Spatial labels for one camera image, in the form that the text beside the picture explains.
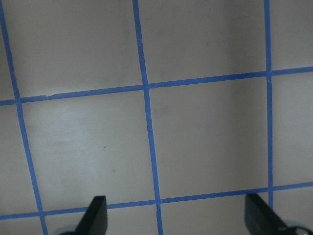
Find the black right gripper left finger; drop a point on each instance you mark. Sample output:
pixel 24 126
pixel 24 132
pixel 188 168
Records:
pixel 95 219

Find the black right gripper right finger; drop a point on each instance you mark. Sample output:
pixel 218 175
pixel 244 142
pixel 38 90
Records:
pixel 260 219

